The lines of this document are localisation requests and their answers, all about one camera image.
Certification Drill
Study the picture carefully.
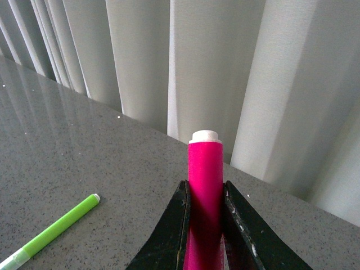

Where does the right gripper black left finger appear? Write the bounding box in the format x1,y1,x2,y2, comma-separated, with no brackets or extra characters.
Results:
127,181,191,269

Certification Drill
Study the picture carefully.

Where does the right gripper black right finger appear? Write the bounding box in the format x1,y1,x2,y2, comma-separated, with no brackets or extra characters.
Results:
223,181,311,270

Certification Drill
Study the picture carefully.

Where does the pink marker pen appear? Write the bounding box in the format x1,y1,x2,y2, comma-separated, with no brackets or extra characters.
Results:
183,130,223,269

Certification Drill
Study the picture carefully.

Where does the green marker pen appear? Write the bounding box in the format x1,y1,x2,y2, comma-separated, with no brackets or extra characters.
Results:
1,193,101,269

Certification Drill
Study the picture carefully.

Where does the white pleated curtain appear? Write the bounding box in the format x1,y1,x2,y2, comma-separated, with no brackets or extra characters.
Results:
1,1,359,224

